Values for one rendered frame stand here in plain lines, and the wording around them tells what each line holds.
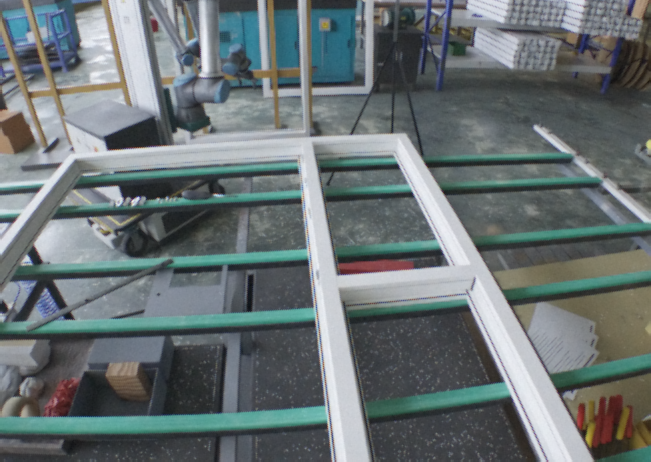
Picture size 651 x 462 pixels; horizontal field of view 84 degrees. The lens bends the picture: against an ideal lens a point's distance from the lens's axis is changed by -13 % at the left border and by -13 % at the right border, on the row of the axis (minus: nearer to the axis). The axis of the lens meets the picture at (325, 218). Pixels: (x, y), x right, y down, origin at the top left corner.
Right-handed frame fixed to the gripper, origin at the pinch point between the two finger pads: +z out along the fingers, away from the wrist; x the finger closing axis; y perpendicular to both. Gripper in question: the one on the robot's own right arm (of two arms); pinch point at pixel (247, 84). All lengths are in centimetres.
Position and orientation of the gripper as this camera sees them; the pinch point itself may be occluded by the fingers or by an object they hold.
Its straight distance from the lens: 308.4
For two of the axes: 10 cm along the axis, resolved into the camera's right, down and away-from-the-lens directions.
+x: 8.9, 3.6, -3.0
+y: -4.6, 7.9, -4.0
